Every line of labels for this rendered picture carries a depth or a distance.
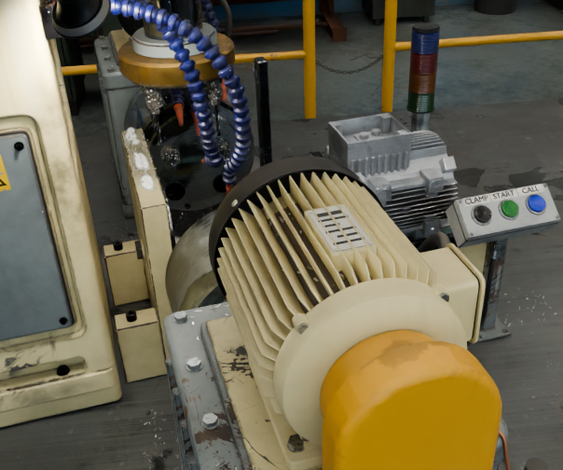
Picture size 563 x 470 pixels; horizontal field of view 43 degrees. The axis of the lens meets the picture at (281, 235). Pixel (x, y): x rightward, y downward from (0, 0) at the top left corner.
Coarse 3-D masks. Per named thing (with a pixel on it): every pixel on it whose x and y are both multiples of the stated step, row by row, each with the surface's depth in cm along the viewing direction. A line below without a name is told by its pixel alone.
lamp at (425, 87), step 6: (414, 78) 159; (420, 78) 158; (426, 78) 158; (432, 78) 159; (408, 84) 162; (414, 84) 160; (420, 84) 159; (426, 84) 159; (432, 84) 160; (414, 90) 161; (420, 90) 160; (426, 90) 160; (432, 90) 161
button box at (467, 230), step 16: (496, 192) 119; (512, 192) 119; (528, 192) 120; (544, 192) 120; (448, 208) 120; (464, 208) 117; (496, 208) 118; (528, 208) 119; (464, 224) 116; (480, 224) 116; (496, 224) 117; (512, 224) 117; (528, 224) 118; (544, 224) 119; (464, 240) 117; (480, 240) 118; (496, 240) 121
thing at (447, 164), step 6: (324, 150) 137; (450, 156) 130; (444, 162) 129; (450, 162) 129; (444, 168) 129; (450, 168) 129; (456, 168) 129; (360, 174) 126; (444, 222) 136; (444, 228) 137
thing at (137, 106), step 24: (144, 96) 147; (168, 96) 141; (144, 120) 140; (168, 120) 140; (192, 120) 141; (168, 144) 142; (192, 144) 143; (168, 168) 144; (192, 168) 146; (216, 168) 147; (168, 192) 146; (192, 192) 149; (216, 192) 150
